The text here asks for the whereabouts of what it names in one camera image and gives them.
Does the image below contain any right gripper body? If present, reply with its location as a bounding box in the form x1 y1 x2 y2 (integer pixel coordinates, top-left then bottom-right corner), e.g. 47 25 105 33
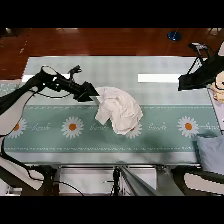
178 68 210 92

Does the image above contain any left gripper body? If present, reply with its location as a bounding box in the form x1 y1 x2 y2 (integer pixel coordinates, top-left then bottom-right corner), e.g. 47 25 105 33
68 80 100 103

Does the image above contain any white T-shirt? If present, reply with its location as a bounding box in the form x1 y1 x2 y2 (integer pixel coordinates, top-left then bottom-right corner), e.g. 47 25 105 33
94 86 144 136

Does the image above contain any cream garment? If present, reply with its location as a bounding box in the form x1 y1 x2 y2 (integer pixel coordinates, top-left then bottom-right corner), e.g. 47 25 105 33
209 71 224 103

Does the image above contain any blue round object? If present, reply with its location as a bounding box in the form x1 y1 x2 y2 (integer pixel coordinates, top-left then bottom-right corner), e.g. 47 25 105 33
167 30 183 43

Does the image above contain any light blue garment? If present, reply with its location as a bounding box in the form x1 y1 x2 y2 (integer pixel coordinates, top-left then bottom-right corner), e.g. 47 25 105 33
195 134 224 176

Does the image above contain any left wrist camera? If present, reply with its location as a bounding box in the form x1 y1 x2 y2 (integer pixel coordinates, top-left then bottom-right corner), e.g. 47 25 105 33
67 64 83 83

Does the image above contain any black cable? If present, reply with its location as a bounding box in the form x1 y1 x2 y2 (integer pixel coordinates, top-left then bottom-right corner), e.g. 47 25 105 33
52 179 85 197

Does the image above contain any silver frame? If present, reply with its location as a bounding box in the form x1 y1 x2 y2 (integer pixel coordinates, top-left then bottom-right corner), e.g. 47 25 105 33
0 162 205 197

